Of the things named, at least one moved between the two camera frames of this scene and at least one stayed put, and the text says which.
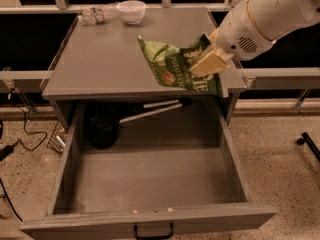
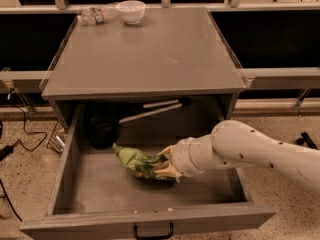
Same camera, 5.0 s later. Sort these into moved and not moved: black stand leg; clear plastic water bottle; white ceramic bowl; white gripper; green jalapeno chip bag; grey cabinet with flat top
Moved: green jalapeno chip bag; white gripper
Not moved: white ceramic bowl; grey cabinet with flat top; black stand leg; clear plastic water bottle
